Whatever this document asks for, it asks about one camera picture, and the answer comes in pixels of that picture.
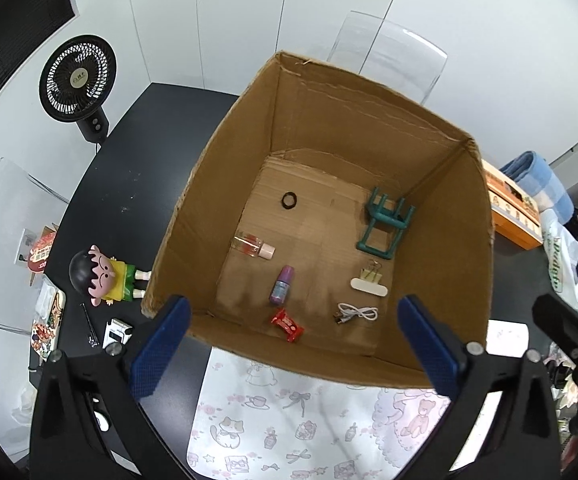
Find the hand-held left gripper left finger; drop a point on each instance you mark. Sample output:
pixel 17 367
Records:
pixel 161 347

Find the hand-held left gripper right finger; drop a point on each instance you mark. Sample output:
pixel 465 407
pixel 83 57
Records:
pixel 426 347

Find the cream nail file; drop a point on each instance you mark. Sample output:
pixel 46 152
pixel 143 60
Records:
pixel 369 286

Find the gold binder clip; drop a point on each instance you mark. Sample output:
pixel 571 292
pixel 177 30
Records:
pixel 370 272

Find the red candy packet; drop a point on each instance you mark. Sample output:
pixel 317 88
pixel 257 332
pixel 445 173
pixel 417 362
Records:
pixel 286 325

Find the small purple bottle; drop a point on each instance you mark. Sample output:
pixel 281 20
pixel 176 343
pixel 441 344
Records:
pixel 283 286

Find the small glass bottle pink cap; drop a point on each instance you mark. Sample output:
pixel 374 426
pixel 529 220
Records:
pixel 254 246

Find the green miniature stool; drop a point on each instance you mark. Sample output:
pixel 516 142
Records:
pixel 378 215

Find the brown cardboard box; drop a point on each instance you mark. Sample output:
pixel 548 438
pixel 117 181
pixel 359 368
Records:
pixel 329 120

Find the white plastic bag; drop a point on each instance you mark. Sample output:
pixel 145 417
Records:
pixel 564 260

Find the small white device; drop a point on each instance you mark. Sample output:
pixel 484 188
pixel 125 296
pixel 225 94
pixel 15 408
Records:
pixel 118 332

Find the cartoon boy figurine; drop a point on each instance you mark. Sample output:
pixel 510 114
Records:
pixel 104 275

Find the blue checked towel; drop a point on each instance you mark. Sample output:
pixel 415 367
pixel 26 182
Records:
pixel 539 185

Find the orange printed box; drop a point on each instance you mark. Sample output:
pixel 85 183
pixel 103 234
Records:
pixel 511 205

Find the patterned phone case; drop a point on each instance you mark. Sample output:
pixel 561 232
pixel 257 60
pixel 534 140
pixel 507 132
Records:
pixel 46 325

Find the white printed table mat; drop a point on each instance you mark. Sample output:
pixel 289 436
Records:
pixel 279 410

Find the crinkled clear plastic bag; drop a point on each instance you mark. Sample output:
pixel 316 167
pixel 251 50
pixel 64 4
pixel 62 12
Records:
pixel 21 405

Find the red labelled packet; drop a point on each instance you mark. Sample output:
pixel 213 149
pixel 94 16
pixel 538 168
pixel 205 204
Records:
pixel 39 255

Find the clear acrylic chair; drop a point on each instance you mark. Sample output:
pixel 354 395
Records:
pixel 394 60
pixel 4 240

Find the black desk fan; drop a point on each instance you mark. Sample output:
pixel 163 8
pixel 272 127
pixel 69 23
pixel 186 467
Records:
pixel 76 77

